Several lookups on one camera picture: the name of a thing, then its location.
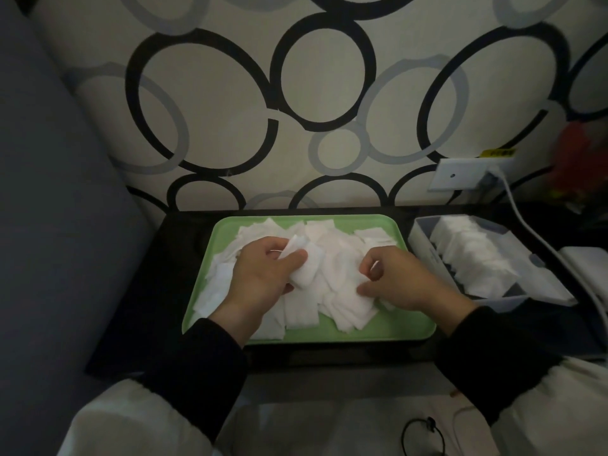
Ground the person's left forearm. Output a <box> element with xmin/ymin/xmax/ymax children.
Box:
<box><xmin>56</xmin><ymin>319</ymin><xmax>249</xmax><ymax>456</ymax></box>

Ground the person's right forearm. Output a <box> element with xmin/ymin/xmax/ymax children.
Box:
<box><xmin>436</xmin><ymin>306</ymin><xmax>608</xmax><ymax>456</ymax></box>

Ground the person's right hand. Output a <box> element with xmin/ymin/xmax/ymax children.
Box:
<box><xmin>356</xmin><ymin>245</ymin><xmax>478</xmax><ymax>338</ymax></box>

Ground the person's left hand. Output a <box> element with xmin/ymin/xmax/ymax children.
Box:
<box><xmin>208</xmin><ymin>236</ymin><xmax>310</xmax><ymax>348</ymax></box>

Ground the pile of white cotton pads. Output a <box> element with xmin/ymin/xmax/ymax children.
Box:
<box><xmin>192</xmin><ymin>217</ymin><xmax>400</xmax><ymax>341</ymax></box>

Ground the white wall socket plate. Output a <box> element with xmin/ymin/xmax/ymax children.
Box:
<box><xmin>427</xmin><ymin>158</ymin><xmax>514</xmax><ymax>193</ymax></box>

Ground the green plastic tray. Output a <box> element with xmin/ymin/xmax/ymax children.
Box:
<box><xmin>181</xmin><ymin>214</ymin><xmax>437</xmax><ymax>346</ymax></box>

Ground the red decoration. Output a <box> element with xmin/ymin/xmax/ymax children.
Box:
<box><xmin>546</xmin><ymin>123</ymin><xmax>608</xmax><ymax>205</ymax></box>

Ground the black hair tie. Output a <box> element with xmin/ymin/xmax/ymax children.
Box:
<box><xmin>401</xmin><ymin>416</ymin><xmax>447</xmax><ymax>456</ymax></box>

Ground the white power bank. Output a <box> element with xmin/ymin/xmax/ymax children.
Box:
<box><xmin>558</xmin><ymin>246</ymin><xmax>608</xmax><ymax>300</ymax></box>

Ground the clear plastic box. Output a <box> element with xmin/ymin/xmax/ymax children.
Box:
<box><xmin>407</xmin><ymin>215</ymin><xmax>531</xmax><ymax>314</ymax></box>

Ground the grey upholstered sofa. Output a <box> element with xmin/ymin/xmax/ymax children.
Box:
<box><xmin>0</xmin><ymin>0</ymin><xmax>155</xmax><ymax>456</ymax></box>

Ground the thin white cable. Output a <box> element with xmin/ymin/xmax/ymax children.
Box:
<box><xmin>451</xmin><ymin>403</ymin><xmax>481</xmax><ymax>452</ymax></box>

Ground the stack of cotton pads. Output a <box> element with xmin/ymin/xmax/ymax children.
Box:
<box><xmin>277</xmin><ymin>234</ymin><xmax>326</xmax><ymax>289</ymax></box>

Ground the white charger cable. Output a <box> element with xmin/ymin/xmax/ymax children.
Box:
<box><xmin>486</xmin><ymin>168</ymin><xmax>608</xmax><ymax>338</ymax></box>

